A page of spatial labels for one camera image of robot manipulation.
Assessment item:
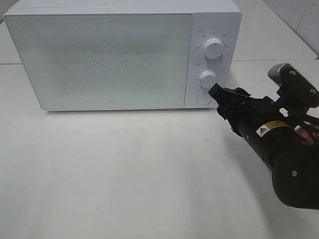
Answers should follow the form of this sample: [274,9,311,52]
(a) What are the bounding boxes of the white microwave door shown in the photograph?
[5,14,192,111]

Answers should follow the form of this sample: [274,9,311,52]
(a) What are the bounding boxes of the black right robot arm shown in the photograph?
[208,84,319,210]

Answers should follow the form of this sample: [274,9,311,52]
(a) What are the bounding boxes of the white microwave oven body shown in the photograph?
[3,0,242,110]

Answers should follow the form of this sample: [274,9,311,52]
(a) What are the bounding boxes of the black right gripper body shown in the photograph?
[217,88,296,154]

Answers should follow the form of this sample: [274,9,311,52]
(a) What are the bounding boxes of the white round door button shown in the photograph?
[196,93,211,106]

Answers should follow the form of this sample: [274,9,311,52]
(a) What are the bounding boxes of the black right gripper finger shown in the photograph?
[208,84,228,106]

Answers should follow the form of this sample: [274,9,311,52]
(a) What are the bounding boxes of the white upper microwave knob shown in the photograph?
[203,38,223,59]

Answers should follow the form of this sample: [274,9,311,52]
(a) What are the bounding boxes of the white lower microwave knob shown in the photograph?
[199,70,217,89]

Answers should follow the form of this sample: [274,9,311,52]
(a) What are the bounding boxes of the white microwave knob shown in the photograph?
[199,70,217,89]
[203,38,223,59]

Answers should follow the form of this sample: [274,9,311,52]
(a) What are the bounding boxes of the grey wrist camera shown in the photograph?
[268,63,319,112]

